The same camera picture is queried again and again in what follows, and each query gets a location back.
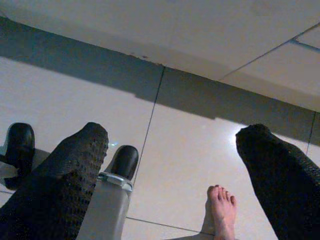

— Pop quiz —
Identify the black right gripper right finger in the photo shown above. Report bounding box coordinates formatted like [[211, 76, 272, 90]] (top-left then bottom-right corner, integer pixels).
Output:
[[235, 123, 320, 240]]

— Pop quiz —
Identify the grey right robot foot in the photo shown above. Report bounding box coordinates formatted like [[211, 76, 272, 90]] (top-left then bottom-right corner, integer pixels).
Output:
[[76, 144, 140, 240]]

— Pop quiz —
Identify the person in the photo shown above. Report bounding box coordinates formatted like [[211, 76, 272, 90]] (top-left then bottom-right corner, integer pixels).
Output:
[[206, 184, 238, 240]]

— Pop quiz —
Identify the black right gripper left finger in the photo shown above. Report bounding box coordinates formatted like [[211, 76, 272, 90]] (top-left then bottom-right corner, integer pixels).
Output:
[[0, 121, 110, 240]]

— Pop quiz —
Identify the white kitchen cabinet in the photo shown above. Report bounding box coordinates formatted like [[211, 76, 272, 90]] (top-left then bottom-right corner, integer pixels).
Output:
[[0, 0, 320, 113]]

